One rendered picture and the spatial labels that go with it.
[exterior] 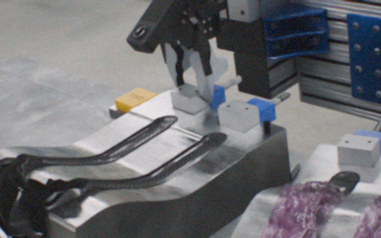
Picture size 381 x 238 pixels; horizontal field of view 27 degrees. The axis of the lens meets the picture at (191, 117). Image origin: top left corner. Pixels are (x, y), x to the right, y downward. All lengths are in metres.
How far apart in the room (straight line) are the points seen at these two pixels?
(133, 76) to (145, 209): 2.71
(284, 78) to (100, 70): 2.26
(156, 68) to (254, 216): 2.79
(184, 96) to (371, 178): 0.32
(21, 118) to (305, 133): 1.62
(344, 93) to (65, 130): 0.56
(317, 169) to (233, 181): 0.12
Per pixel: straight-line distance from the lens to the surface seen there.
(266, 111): 1.21
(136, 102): 1.45
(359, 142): 1.14
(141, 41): 1.16
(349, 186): 1.10
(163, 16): 1.17
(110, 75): 3.77
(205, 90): 1.24
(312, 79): 1.67
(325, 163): 1.15
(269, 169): 1.17
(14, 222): 1.11
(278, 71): 1.64
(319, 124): 3.06
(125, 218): 1.00
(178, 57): 1.26
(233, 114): 1.18
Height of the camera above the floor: 1.45
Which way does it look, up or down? 27 degrees down
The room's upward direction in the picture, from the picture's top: 9 degrees counter-clockwise
